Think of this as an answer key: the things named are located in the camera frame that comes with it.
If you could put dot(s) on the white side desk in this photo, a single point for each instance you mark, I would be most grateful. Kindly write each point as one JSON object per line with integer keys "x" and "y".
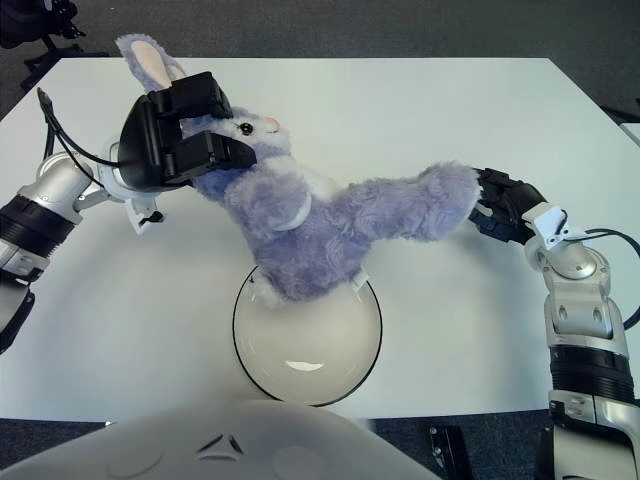
{"x": 632, "y": 132}

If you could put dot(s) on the silver robot torso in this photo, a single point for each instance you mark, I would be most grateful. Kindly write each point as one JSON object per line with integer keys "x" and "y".
{"x": 225, "y": 450}

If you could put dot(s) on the purple plush bunny doll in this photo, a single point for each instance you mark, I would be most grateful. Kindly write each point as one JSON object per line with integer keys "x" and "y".
{"x": 320, "y": 220}

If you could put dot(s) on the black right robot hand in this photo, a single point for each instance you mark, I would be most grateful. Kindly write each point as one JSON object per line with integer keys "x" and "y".
{"x": 515, "y": 205}

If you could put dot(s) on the black office chair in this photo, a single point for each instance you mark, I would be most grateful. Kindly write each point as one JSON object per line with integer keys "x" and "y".
{"x": 20, "y": 25}

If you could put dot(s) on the white plate with black rim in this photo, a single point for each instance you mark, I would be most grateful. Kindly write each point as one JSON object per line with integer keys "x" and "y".
{"x": 307, "y": 350}

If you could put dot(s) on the black bracket under table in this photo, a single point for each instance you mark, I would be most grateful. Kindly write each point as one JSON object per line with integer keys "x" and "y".
{"x": 449, "y": 447}

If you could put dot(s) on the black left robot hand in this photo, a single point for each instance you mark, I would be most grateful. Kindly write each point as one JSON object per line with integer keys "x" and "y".
{"x": 145, "y": 145}

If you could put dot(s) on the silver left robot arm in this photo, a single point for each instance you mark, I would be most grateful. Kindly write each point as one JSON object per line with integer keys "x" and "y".
{"x": 45, "y": 210}

